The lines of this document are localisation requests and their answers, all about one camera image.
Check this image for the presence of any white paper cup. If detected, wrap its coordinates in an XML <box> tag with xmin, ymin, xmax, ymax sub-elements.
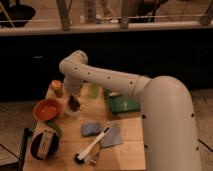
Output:
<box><xmin>64</xmin><ymin>104</ymin><xmax>81</xmax><ymax>118</ymax></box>

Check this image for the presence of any yellow item on board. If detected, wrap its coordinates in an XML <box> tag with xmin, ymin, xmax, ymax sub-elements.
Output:
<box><xmin>109</xmin><ymin>92</ymin><xmax>120</xmax><ymax>97</ymax></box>

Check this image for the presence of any black bowl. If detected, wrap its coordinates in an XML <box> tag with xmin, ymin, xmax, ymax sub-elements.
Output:
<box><xmin>30</xmin><ymin>131</ymin><xmax>59</xmax><ymax>160</ymax></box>

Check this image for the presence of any orange topped bottle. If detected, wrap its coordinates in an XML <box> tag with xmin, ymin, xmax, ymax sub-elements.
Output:
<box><xmin>50</xmin><ymin>80</ymin><xmax>63</xmax><ymax>98</ymax></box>

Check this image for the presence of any beige sandwich block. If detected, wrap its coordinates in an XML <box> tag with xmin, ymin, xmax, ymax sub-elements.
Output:
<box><xmin>37</xmin><ymin>130</ymin><xmax>54</xmax><ymax>159</ymax></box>

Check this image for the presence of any blue sponge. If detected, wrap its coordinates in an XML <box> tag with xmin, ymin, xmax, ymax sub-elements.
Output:
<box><xmin>81</xmin><ymin>122</ymin><xmax>103</xmax><ymax>137</ymax></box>

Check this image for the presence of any grey blue cloth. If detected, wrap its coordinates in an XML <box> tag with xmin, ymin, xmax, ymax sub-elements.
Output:
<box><xmin>100</xmin><ymin>123</ymin><xmax>123</xmax><ymax>148</ymax></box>

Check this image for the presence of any black stand left of table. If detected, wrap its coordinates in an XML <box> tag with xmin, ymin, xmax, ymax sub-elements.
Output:
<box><xmin>17</xmin><ymin>128</ymin><xmax>32</xmax><ymax>171</ymax></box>

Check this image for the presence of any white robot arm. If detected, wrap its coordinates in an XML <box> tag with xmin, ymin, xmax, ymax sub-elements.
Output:
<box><xmin>59</xmin><ymin>50</ymin><xmax>201</xmax><ymax>171</ymax></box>

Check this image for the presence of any orange bowl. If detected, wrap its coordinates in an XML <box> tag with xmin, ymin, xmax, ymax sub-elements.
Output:
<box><xmin>32</xmin><ymin>99</ymin><xmax>62</xmax><ymax>121</ymax></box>

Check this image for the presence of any green pepper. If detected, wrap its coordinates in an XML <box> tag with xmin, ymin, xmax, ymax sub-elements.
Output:
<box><xmin>45</xmin><ymin>121</ymin><xmax>62</xmax><ymax>138</ymax></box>

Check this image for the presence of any dark purple grape bunch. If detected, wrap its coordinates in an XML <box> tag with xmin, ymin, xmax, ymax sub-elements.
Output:
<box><xmin>67</xmin><ymin>96</ymin><xmax>80</xmax><ymax>112</ymax></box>

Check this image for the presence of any green cutting board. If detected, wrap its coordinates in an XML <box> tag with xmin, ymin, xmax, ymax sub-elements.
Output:
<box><xmin>104</xmin><ymin>90</ymin><xmax>140</xmax><ymax>115</ymax></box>

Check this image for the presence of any white black brush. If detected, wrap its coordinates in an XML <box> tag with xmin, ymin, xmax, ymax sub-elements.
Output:
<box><xmin>74</xmin><ymin>127</ymin><xmax>109</xmax><ymax>165</ymax></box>

